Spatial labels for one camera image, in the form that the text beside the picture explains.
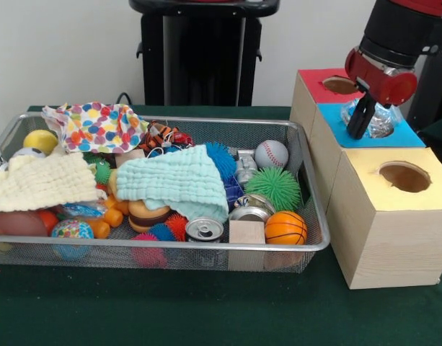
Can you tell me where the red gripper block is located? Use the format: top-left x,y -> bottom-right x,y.
345,46 -> 418,140

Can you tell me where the clear crinkled plastic packet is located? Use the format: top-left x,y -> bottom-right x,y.
341,99 -> 402,140

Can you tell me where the mint waffle cloth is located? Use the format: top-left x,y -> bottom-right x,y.
115,144 -> 229,223

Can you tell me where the polka-dot cloth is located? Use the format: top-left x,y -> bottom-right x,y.
41,102 -> 151,154

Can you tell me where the cream waffle cloth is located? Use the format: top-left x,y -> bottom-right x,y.
0,151 -> 108,213

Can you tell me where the silver mesh bin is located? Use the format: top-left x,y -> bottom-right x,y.
0,111 -> 332,275

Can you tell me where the wooden box with three holes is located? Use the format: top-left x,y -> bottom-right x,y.
289,67 -> 442,290

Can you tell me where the dark green table cloth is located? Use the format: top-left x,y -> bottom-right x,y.
0,104 -> 442,346
418,114 -> 442,154

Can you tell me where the white toy baseball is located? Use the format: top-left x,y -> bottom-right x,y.
255,139 -> 290,169

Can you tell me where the large green spiky ball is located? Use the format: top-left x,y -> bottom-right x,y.
244,166 -> 301,210

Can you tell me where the orange toy basketball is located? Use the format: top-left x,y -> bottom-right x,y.
265,210 -> 309,245

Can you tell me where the blue spiky ball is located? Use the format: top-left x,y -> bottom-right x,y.
205,141 -> 238,180

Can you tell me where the wooden block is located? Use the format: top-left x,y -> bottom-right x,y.
229,219 -> 267,244

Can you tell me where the silver can with pull tab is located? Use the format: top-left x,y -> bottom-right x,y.
185,216 -> 225,242

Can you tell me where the yellow ball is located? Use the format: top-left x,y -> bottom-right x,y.
22,128 -> 59,152

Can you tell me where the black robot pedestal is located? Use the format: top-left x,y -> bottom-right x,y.
128,0 -> 281,107

